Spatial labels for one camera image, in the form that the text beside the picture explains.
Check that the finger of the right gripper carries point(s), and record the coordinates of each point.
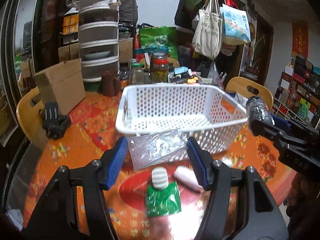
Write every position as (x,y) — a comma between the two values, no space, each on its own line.
(280,123)
(264,129)

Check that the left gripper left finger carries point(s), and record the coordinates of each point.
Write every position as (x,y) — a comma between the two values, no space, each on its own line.
(111,163)

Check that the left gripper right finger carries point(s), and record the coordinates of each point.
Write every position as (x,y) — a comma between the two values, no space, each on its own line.
(201,162)

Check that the black soft object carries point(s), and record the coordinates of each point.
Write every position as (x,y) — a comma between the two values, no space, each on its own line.
(257,111)

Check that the pink white towel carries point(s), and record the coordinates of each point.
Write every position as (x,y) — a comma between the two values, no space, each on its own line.
(187,177)

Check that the clear plastic bag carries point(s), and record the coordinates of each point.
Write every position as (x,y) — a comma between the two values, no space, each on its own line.
(157,148)

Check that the white ridged soft toy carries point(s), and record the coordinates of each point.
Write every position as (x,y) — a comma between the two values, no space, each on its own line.
(159,177)

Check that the green plastic snack packet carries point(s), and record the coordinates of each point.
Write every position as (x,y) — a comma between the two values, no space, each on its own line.
(160,203)

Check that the shelf of boxes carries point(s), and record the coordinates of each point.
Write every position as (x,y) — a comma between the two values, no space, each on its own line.
(297,97)

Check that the right wooden chair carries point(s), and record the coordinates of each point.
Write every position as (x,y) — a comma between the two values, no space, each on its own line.
(249,88)

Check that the wooden chair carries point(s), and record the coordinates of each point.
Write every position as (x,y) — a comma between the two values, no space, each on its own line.
(175,63)
(249,88)
(29,117)

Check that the white perforated plastic basket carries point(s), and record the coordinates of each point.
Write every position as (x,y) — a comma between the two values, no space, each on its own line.
(204,112)

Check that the brown ceramic mug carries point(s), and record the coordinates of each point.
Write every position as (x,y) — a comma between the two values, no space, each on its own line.
(111,84)

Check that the small amber jar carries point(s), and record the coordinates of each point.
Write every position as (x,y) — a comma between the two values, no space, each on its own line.
(124,79)

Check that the brown cardboard box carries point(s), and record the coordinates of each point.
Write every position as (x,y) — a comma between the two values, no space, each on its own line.
(63,84)

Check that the left wooden chair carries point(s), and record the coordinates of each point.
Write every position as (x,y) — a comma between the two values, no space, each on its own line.
(29,117)

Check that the green lid glass jar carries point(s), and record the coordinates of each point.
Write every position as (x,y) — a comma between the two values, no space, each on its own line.
(137,74)

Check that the beige canvas tote bag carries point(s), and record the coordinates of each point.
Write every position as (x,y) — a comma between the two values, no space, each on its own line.
(207,39)

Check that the blue illustrated tote bag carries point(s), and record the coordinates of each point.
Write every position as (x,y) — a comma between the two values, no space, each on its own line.
(235,26)

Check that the far wooden chair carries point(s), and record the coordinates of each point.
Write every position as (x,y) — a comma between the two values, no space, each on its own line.
(175,63)

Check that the red lid pickle jar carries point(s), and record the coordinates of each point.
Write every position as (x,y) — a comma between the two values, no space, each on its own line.
(160,67)

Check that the green shopping bag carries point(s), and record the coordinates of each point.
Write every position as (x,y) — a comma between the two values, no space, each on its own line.
(159,37)

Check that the tiered mesh food cover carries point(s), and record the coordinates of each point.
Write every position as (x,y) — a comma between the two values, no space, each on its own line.
(98,37)

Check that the red wall scroll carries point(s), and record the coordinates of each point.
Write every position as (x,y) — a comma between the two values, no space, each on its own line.
(300,38)

